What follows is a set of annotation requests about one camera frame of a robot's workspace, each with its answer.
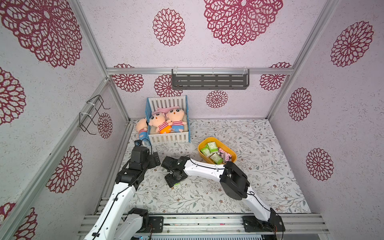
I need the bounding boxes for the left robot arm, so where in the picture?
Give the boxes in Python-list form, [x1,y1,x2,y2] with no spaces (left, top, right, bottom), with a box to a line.
[85,146,160,240]

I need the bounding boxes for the blue white toy crib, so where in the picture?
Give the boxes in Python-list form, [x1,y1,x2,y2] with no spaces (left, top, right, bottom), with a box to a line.
[146,96,191,144]

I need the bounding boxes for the plush doll orange shorts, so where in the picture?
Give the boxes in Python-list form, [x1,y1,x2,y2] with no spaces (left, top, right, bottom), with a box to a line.
[149,113,172,134]

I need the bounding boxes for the plush doll blue shorts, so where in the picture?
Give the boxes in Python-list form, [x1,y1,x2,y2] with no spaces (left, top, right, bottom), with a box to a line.
[166,109,187,133]

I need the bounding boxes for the pink kuromi tissue pack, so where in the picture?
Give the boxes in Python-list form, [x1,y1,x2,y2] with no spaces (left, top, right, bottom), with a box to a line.
[218,148,225,158]
[222,152,232,163]

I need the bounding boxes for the grey wall shelf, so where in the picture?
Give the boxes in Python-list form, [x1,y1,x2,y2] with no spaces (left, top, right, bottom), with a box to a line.
[171,69,250,91]

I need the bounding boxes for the pink pillow in crib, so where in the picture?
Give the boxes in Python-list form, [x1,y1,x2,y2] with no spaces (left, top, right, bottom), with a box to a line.
[152,106,180,116]

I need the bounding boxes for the pink kuromi tissue pack bottom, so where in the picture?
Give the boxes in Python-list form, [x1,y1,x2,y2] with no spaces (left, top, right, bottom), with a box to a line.
[218,148,225,158]

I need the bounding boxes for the black wire wall rack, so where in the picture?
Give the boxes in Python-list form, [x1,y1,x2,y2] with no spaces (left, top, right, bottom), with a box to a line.
[78,95,111,136]

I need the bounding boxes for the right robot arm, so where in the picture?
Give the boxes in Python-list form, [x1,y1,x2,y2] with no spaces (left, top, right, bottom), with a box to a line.
[161,157,286,234]

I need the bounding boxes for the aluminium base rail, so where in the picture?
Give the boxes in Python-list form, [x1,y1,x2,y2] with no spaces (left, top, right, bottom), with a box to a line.
[77,213,330,236]

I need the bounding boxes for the green tissue pack bottom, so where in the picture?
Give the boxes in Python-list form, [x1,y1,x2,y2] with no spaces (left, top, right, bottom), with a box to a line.
[210,153,223,165]

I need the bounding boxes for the plush doll outside crib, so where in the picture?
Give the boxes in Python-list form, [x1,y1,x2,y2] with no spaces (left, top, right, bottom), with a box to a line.
[136,118,149,141]

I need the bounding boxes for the yellow plastic storage box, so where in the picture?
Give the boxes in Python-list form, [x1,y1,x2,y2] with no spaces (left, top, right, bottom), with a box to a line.
[198,137,237,165]

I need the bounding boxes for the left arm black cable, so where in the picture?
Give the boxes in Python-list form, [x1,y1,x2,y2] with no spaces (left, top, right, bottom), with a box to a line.
[91,138,153,240]

